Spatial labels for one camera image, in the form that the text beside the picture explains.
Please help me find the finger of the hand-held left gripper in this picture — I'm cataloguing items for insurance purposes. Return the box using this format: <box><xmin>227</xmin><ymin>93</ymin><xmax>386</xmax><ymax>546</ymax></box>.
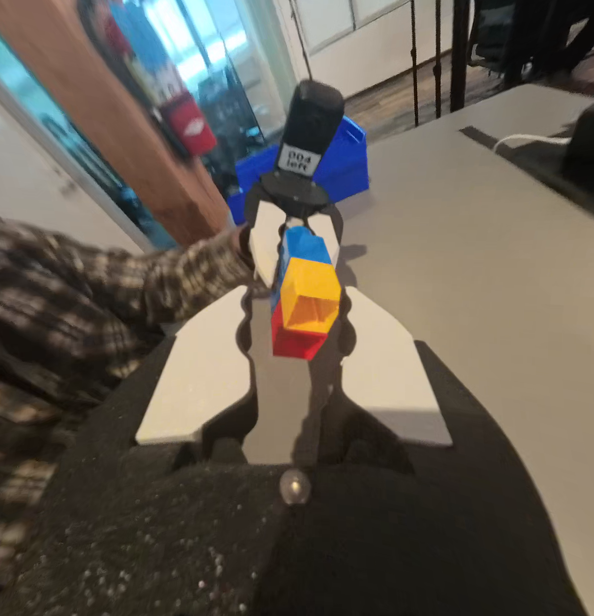
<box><xmin>250</xmin><ymin>201</ymin><xmax>287</xmax><ymax>287</ymax></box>
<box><xmin>307</xmin><ymin>214</ymin><xmax>341</xmax><ymax>270</ymax></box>

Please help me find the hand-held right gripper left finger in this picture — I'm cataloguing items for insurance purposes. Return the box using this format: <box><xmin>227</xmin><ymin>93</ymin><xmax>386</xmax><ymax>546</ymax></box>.
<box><xmin>135</xmin><ymin>285</ymin><xmax>259</xmax><ymax>446</ymax></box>

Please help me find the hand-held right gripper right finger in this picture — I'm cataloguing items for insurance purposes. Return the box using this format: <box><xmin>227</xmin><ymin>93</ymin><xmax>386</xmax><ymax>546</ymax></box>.
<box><xmin>336</xmin><ymin>285</ymin><xmax>454</xmax><ymax>448</ymax></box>

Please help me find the blue two-stud block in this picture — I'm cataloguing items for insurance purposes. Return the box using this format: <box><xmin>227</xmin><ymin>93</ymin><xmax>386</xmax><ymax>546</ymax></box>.
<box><xmin>270</xmin><ymin>225</ymin><xmax>334</xmax><ymax>311</ymax></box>

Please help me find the blue plastic bin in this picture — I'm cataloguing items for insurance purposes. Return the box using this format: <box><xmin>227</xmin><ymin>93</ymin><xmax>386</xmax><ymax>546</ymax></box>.
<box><xmin>227</xmin><ymin>115</ymin><xmax>370</xmax><ymax>224</ymax></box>

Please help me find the yellow one-stud block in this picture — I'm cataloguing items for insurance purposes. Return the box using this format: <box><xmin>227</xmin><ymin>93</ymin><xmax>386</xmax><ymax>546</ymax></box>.
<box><xmin>280</xmin><ymin>257</ymin><xmax>342</xmax><ymax>335</ymax></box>

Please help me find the red one-stud block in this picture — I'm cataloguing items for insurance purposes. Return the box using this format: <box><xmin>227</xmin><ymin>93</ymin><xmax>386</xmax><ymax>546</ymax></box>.
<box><xmin>270</xmin><ymin>303</ymin><xmax>329</xmax><ymax>361</ymax></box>

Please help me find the red fire extinguisher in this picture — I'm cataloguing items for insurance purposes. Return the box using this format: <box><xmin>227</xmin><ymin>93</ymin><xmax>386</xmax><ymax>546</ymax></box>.
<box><xmin>160</xmin><ymin>91</ymin><xmax>218</xmax><ymax>157</ymax></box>

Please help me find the wooden pillar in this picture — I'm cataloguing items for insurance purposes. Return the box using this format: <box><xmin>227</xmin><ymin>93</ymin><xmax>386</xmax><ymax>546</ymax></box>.
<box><xmin>0</xmin><ymin>0</ymin><xmax>235</xmax><ymax>246</ymax></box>

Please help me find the person's plaid shirt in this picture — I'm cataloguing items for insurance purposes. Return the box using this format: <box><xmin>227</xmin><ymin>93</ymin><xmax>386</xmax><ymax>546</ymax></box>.
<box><xmin>0</xmin><ymin>375</ymin><xmax>100</xmax><ymax>593</ymax></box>

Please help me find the black device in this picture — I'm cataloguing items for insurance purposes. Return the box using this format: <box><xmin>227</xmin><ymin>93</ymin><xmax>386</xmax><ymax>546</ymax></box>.
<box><xmin>562</xmin><ymin>98</ymin><xmax>594</xmax><ymax>184</ymax></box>

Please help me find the white cable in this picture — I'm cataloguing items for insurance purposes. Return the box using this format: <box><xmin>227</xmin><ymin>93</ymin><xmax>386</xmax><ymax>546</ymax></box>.
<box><xmin>492</xmin><ymin>134</ymin><xmax>574</xmax><ymax>152</ymax></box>

